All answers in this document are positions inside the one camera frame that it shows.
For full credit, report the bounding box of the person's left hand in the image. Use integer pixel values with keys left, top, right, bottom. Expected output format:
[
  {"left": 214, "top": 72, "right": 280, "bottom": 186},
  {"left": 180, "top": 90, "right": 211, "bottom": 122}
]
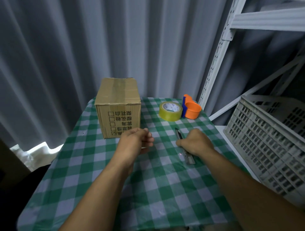
[{"left": 116, "top": 128, "right": 154, "bottom": 159}]

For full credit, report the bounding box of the person's right hand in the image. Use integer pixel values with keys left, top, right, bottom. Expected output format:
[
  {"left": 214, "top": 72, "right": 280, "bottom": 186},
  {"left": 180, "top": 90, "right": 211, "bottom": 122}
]
[{"left": 176, "top": 129, "right": 215, "bottom": 157}]

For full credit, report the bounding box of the silver utility knife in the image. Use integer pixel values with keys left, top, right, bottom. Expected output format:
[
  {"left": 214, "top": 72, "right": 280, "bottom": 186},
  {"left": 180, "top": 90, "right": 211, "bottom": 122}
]
[{"left": 175, "top": 128, "right": 196, "bottom": 165}]

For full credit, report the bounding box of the person's right forearm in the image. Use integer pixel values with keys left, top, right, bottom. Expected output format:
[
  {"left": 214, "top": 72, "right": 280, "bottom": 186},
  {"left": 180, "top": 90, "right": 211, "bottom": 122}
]
[{"left": 203, "top": 146, "right": 305, "bottom": 231}]

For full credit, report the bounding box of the person's left forearm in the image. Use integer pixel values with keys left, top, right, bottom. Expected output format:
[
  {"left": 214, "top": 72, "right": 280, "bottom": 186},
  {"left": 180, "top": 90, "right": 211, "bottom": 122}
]
[{"left": 58, "top": 152, "right": 135, "bottom": 231}]

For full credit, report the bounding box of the yellow packing tape roll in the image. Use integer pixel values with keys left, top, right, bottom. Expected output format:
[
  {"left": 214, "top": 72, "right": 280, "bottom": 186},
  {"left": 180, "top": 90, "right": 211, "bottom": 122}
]
[{"left": 159, "top": 102, "right": 183, "bottom": 122}]

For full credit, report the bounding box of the orange tape dispenser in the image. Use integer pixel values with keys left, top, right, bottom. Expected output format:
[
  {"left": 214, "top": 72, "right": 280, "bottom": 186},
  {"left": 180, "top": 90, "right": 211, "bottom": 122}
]
[{"left": 182, "top": 94, "right": 202, "bottom": 119}]

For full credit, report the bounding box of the green checkered tablecloth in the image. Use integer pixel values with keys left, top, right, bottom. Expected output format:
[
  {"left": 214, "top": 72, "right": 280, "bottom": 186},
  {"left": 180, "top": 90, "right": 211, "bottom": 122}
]
[{"left": 17, "top": 97, "right": 249, "bottom": 231}]

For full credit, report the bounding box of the brown cardboard box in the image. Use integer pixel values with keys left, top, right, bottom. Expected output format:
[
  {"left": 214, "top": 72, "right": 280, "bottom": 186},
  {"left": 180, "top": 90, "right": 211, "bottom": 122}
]
[{"left": 95, "top": 78, "right": 141, "bottom": 139}]

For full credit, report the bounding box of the white plastic crate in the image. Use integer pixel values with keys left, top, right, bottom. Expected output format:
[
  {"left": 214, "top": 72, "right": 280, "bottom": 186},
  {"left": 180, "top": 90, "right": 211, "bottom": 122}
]
[{"left": 223, "top": 94, "right": 305, "bottom": 208}]

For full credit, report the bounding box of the grey curtain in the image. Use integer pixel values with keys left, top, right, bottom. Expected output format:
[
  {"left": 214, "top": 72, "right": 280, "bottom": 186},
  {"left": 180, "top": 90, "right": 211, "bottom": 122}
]
[{"left": 0, "top": 0, "right": 305, "bottom": 155}]

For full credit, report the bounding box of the white metal shelf rack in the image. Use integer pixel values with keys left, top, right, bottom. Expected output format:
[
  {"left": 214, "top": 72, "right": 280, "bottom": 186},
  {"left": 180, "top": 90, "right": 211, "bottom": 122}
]
[{"left": 198, "top": 0, "right": 305, "bottom": 122}]

